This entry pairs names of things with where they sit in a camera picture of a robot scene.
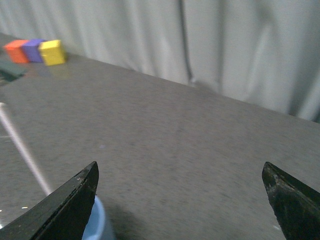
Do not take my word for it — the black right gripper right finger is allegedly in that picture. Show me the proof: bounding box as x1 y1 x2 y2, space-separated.
261 161 320 240

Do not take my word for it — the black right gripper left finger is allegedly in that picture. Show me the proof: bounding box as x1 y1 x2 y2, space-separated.
0 161 99 240

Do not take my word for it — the light wooden chopstick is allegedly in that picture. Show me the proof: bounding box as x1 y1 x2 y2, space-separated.
0 102 54 196

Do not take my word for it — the blue cup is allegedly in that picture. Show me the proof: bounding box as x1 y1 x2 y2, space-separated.
82 195 116 240

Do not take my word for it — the dark green flat block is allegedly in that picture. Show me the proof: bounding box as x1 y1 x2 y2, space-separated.
0 60 27 82

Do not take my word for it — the grey pleated curtain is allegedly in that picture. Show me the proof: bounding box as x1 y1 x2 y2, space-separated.
0 0 320 122

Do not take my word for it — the yellow cube block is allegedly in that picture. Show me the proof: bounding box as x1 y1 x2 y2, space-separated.
38 39 67 66

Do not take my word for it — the purple cube block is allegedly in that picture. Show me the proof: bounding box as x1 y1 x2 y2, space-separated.
21 38 46 63

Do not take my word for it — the orange cube block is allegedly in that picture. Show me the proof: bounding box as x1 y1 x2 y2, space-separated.
2 39 29 64

